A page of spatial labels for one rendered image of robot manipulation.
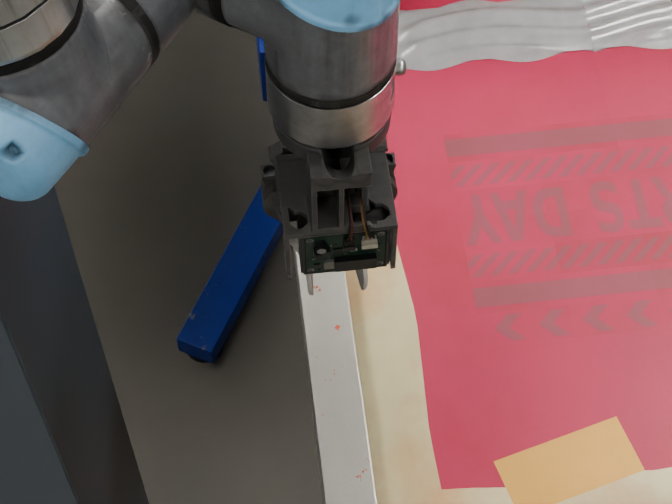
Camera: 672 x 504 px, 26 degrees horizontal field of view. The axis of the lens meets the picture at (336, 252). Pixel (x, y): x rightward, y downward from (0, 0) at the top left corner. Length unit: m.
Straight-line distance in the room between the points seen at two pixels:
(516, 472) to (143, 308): 1.25
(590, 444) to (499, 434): 0.07
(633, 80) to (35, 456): 0.61
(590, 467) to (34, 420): 0.42
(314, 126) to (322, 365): 0.33
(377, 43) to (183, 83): 1.76
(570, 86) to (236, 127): 1.21
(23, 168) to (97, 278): 1.61
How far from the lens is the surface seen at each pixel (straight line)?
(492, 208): 1.24
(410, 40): 1.34
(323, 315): 1.14
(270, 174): 0.96
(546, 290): 1.21
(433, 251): 1.21
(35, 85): 0.72
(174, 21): 0.79
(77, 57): 0.73
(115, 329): 2.28
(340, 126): 0.83
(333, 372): 1.12
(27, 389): 1.07
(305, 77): 0.80
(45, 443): 1.16
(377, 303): 1.19
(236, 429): 2.19
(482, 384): 1.16
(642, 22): 1.38
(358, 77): 0.80
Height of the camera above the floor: 1.99
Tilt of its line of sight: 59 degrees down
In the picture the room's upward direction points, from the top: straight up
